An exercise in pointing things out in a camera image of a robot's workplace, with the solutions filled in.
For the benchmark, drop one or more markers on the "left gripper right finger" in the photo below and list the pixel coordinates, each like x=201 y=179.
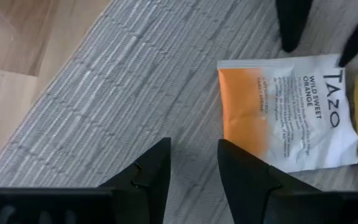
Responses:
x=259 y=202

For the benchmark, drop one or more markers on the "Tazo orange tea packet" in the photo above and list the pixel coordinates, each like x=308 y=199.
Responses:
x=291 y=118

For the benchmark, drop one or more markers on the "grey woven placemat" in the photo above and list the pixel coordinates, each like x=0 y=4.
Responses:
x=135 y=93

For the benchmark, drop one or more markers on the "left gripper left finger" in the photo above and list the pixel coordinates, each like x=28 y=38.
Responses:
x=73 y=208

